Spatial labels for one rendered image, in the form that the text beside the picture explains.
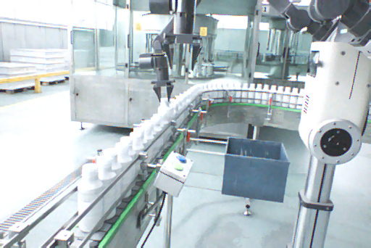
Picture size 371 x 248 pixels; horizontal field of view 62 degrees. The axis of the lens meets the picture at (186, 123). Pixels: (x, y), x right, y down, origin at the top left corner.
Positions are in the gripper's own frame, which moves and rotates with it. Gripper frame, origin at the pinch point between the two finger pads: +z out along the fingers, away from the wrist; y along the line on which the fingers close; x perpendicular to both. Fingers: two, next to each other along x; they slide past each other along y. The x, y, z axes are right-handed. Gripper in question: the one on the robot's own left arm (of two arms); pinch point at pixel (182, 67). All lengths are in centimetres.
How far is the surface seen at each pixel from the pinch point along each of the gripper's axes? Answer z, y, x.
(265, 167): 50, 33, 56
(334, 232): 140, 107, 160
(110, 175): 27.2, -12.8, -21.2
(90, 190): 27.9, -14.5, -28.6
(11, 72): 87, -537, 572
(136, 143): 26.1, -14.2, 2.2
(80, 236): 40, -16, -30
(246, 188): 62, 25, 56
